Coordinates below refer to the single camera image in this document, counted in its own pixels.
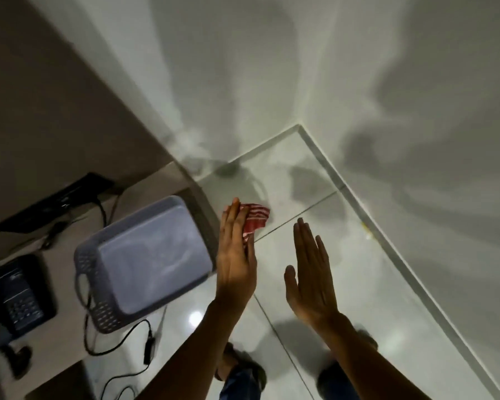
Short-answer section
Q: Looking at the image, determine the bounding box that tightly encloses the person's right hand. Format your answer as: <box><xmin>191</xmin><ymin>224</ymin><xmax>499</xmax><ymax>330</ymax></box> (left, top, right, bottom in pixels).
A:
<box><xmin>284</xmin><ymin>217</ymin><xmax>341</xmax><ymax>330</ymax></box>

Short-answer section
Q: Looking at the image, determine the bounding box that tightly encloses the person's left hand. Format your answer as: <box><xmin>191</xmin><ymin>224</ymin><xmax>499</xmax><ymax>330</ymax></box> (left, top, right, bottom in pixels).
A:
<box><xmin>214</xmin><ymin>197</ymin><xmax>258</xmax><ymax>309</ymax></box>

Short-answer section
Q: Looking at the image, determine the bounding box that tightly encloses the red white striped cloth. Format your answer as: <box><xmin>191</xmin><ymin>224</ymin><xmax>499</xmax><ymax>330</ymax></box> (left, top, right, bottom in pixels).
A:
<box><xmin>222</xmin><ymin>202</ymin><xmax>271</xmax><ymax>242</ymax></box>

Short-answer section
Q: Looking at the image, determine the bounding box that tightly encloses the person's left forearm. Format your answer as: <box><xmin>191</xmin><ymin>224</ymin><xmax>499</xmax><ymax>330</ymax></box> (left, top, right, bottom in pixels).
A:
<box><xmin>135</xmin><ymin>296</ymin><xmax>255</xmax><ymax>400</ymax></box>

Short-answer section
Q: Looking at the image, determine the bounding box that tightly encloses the person's right forearm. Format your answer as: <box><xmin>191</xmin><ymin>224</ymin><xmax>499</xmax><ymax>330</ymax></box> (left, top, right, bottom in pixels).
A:
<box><xmin>317</xmin><ymin>312</ymin><xmax>433</xmax><ymax>400</ymax></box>

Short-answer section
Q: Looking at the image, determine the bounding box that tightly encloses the person's right dark sandal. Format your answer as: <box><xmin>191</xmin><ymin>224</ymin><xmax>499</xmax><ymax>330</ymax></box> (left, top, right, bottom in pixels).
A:
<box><xmin>352</xmin><ymin>327</ymin><xmax>379</xmax><ymax>351</ymax></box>

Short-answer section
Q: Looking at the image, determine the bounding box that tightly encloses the person's dark sandal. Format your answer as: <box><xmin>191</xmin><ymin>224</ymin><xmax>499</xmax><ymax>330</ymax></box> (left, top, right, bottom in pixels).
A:
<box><xmin>215</xmin><ymin>342</ymin><xmax>268</xmax><ymax>392</ymax></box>
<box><xmin>352</xmin><ymin>327</ymin><xmax>379</xmax><ymax>351</ymax></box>

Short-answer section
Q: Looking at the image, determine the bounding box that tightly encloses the person's left dark sandal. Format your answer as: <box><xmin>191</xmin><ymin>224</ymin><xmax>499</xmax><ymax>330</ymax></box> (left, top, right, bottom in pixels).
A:
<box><xmin>215</xmin><ymin>342</ymin><xmax>268</xmax><ymax>392</ymax></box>

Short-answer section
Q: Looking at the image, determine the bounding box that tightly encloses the lavender plastic laundry basket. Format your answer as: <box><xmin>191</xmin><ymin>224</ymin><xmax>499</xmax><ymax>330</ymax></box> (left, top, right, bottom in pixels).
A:
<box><xmin>74</xmin><ymin>196</ymin><xmax>214</xmax><ymax>336</ymax></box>

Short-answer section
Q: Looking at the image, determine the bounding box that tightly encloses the person's right leg in jeans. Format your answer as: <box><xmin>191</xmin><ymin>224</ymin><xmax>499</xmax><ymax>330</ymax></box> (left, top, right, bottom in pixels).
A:
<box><xmin>317</xmin><ymin>364</ymin><xmax>355</xmax><ymax>400</ymax></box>

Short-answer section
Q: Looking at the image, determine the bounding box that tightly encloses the person's leg in jeans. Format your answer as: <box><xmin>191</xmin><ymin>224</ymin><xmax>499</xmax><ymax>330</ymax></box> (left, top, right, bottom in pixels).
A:
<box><xmin>220</xmin><ymin>366</ymin><xmax>262</xmax><ymax>400</ymax></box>
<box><xmin>317</xmin><ymin>364</ymin><xmax>355</xmax><ymax>400</ymax></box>

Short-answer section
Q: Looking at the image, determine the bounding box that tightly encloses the person's left leg in jeans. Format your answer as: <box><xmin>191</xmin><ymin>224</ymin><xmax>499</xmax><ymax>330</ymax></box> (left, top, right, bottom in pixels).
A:
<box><xmin>220</xmin><ymin>366</ymin><xmax>262</xmax><ymax>400</ymax></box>

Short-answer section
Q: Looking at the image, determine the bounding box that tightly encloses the black power adapter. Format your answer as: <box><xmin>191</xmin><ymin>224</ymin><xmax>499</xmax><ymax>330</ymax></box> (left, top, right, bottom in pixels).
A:
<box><xmin>144</xmin><ymin>331</ymin><xmax>156</xmax><ymax>366</ymax></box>

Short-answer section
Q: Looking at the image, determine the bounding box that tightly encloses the flat black electronic device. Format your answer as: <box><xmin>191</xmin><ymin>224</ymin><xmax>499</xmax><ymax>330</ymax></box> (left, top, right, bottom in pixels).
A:
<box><xmin>0</xmin><ymin>172</ymin><xmax>116</xmax><ymax>233</ymax></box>

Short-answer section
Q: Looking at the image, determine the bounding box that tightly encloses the black desk telephone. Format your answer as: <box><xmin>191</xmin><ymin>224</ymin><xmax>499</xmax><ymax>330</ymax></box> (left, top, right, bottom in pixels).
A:
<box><xmin>0</xmin><ymin>254</ymin><xmax>58</xmax><ymax>336</ymax></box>

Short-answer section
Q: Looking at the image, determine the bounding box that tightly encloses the thin black device cable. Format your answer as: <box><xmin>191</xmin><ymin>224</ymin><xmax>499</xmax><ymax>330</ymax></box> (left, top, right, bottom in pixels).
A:
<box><xmin>42</xmin><ymin>195</ymin><xmax>121</xmax><ymax>250</ymax></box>

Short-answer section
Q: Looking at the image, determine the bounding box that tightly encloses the black adapter cable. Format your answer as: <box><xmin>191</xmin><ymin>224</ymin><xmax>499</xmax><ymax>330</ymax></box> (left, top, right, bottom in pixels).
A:
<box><xmin>83</xmin><ymin>304</ymin><xmax>153</xmax><ymax>400</ymax></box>

